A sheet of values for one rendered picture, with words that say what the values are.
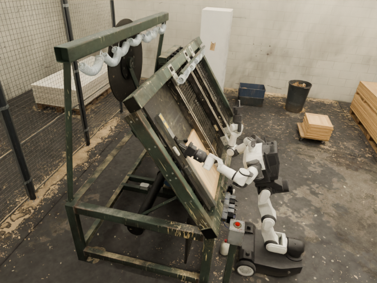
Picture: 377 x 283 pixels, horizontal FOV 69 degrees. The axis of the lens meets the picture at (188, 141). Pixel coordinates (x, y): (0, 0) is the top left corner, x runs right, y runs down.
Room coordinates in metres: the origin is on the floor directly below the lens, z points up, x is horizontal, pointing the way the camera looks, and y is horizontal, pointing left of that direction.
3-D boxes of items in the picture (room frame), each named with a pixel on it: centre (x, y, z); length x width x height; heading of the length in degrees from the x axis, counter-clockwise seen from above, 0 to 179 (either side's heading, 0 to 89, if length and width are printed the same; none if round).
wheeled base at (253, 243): (1.93, -0.94, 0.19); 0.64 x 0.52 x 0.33; 79
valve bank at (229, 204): (1.98, -0.45, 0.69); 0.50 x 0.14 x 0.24; 169
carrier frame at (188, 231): (2.72, 0.20, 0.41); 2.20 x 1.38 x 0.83; 169
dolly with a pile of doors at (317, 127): (4.76, -2.42, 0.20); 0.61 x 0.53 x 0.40; 170
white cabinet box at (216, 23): (6.24, -0.46, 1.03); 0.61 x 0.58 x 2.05; 170
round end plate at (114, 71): (2.71, 0.63, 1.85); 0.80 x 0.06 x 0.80; 169
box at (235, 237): (1.54, -0.43, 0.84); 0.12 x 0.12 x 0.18; 79
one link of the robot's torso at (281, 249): (1.93, -0.97, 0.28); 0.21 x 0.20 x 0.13; 79
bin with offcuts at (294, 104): (6.07, -2.47, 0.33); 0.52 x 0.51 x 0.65; 170
